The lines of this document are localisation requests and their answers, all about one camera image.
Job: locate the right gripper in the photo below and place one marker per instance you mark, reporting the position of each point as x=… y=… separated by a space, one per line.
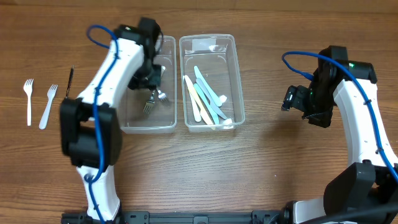
x=319 y=116

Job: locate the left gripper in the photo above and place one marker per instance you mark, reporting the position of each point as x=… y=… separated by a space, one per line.
x=152 y=79

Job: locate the short metal fork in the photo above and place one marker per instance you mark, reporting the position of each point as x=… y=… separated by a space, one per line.
x=162 y=96

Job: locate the long metal fork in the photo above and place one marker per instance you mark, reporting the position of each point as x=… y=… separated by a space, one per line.
x=150 y=103

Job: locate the white plastic knife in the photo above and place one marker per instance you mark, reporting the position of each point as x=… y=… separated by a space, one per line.
x=215 y=108
x=194 y=109
x=208 y=88

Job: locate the cream yellow plastic knife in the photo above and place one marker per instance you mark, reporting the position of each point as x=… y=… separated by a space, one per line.
x=203 y=113

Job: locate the black handled metal fork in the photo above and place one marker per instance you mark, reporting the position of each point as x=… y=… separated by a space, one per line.
x=70 y=80

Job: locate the white plastic fork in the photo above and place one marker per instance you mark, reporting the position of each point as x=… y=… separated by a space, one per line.
x=28 y=88
x=50 y=95

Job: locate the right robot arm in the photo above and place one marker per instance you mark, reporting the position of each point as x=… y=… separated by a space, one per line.
x=366 y=191

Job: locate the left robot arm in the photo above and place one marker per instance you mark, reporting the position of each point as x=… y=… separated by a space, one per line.
x=90 y=133

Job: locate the left clear plastic container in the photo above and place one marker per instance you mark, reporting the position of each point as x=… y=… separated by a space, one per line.
x=162 y=118

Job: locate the clear plastic container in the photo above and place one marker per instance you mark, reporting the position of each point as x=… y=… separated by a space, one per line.
x=216 y=57
x=162 y=118

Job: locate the right clear plastic container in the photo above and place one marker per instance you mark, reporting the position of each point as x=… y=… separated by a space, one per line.
x=216 y=57

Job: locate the light blue plastic knife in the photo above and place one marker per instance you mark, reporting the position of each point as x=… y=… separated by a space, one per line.
x=205 y=100

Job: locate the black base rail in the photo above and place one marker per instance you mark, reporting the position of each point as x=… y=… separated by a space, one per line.
x=256 y=216

